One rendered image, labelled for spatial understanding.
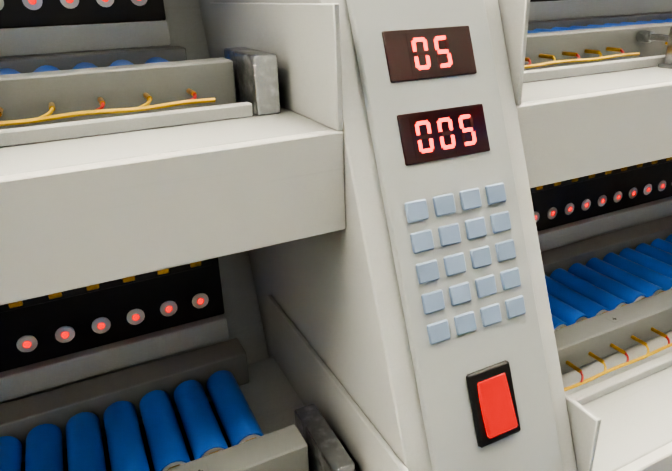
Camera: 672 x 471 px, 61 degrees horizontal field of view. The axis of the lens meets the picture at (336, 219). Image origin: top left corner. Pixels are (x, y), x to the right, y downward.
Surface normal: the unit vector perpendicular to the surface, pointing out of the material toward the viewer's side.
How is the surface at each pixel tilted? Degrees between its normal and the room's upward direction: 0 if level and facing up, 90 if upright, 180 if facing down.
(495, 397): 84
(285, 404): 21
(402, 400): 90
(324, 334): 90
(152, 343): 111
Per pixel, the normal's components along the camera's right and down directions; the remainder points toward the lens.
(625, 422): -0.04, -0.93
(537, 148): 0.44, 0.33
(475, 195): 0.40, -0.03
